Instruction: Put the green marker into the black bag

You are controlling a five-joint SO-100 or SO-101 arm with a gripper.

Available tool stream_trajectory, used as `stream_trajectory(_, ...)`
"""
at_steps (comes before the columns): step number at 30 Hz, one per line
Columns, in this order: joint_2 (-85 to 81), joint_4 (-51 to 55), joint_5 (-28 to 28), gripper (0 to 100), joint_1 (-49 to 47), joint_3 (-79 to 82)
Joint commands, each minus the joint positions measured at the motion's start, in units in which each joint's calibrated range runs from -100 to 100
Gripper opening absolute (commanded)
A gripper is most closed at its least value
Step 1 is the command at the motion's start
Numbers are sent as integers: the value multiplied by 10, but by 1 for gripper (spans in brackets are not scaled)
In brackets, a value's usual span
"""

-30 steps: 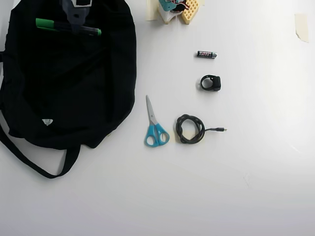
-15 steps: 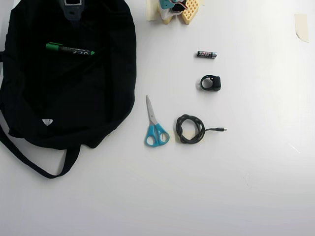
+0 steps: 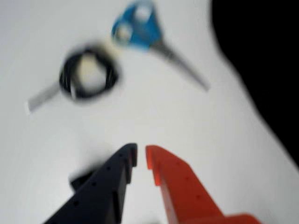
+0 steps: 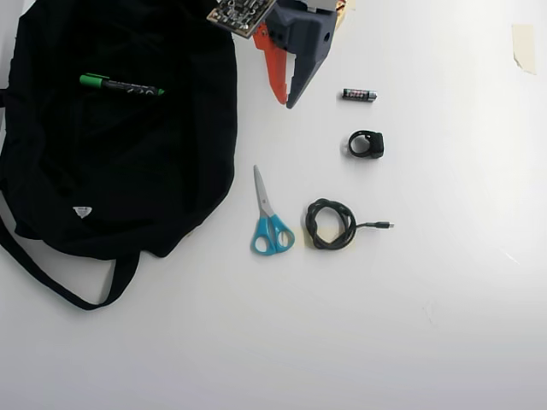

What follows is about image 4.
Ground dark navy gripper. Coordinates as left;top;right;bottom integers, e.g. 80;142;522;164
251;0;339;110

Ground green and black marker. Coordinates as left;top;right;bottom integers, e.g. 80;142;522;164
79;73;166;97

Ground yellow perforated robot base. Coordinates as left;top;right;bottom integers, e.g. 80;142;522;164
334;0;357;32

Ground black fabric bag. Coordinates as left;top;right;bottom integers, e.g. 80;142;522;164
0;0;238;312

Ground black AA battery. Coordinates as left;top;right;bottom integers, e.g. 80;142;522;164
341;87;379;104

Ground beige masking tape piece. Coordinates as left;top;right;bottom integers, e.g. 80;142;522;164
510;23;538;75

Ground bare camera circuit board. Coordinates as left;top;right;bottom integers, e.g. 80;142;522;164
206;0;277;40

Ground blue handled scissors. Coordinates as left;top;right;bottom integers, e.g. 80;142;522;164
249;164;297;258

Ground coiled black USB cable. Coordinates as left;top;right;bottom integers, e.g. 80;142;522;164
304;196;396;252

